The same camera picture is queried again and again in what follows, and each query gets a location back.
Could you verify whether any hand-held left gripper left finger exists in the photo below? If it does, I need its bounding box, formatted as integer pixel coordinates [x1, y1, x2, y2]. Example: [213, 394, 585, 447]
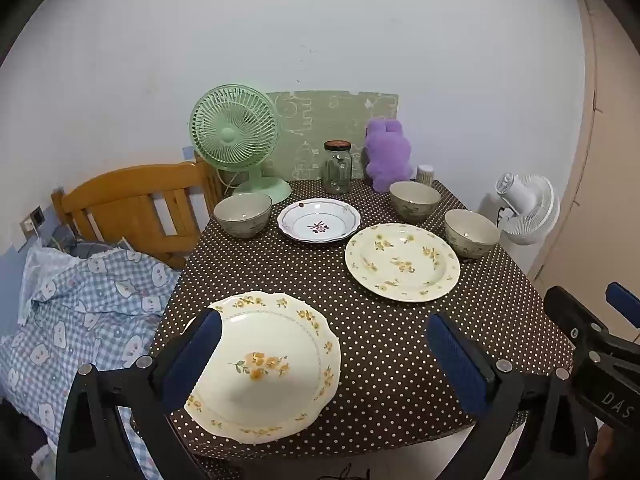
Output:
[56, 307, 223, 480]

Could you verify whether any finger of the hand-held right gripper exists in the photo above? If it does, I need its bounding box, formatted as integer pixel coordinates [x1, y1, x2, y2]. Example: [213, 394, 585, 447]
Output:
[544, 286, 608, 346]
[606, 282, 640, 343]

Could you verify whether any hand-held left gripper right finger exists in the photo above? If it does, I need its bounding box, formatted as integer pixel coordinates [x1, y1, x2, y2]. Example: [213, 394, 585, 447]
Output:
[426, 312, 591, 480]

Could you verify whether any scalloped yellow floral plate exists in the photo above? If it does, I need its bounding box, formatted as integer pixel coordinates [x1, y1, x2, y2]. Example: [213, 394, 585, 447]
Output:
[184, 290, 342, 445]

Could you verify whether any round yellow floral plate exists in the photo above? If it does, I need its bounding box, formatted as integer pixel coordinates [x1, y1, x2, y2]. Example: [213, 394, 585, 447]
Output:
[344, 223, 461, 303]

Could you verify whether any grey-green ceramic bowl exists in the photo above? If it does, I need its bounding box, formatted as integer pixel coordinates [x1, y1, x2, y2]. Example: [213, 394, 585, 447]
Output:
[214, 193, 273, 239]
[444, 209, 501, 259]
[389, 181, 442, 224]

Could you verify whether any white plate red flower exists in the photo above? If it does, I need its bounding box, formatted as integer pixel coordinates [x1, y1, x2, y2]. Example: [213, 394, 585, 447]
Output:
[277, 198, 362, 246]

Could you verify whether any brown polka dot tablecloth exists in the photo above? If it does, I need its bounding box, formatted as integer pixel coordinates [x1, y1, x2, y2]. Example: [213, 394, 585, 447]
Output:
[131, 179, 576, 480]

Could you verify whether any white fan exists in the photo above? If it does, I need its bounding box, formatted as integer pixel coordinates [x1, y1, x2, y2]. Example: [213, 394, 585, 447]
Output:
[495, 172, 561, 247]

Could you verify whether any blue checked blanket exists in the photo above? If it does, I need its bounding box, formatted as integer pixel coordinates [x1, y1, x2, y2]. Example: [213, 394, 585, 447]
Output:
[0, 237, 183, 480]

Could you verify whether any beige door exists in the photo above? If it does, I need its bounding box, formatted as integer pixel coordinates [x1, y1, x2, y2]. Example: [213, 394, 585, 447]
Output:
[530, 0, 640, 311]

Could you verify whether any grey blue cloth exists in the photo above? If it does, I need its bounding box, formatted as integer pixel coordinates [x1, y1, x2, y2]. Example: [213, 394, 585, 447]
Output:
[50, 225, 131, 261]

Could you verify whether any wooden chair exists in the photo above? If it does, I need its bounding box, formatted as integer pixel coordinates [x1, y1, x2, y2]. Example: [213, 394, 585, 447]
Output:
[51, 160, 223, 271]

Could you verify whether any purple plush toy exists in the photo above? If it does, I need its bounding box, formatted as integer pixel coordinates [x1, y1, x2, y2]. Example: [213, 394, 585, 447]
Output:
[363, 117, 414, 194]

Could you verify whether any glass jar with lid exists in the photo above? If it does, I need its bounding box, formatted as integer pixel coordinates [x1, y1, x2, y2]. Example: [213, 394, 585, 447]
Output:
[322, 140, 353, 196]

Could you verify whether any green desk fan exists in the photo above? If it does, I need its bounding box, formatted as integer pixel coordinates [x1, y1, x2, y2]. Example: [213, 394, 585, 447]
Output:
[188, 80, 292, 206]

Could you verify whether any green patterned board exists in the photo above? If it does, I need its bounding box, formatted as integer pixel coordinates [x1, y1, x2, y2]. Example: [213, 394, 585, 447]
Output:
[265, 91, 399, 182]

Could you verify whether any wall socket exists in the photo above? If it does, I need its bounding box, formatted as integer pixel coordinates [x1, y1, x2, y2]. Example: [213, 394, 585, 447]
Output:
[20, 206, 46, 235]

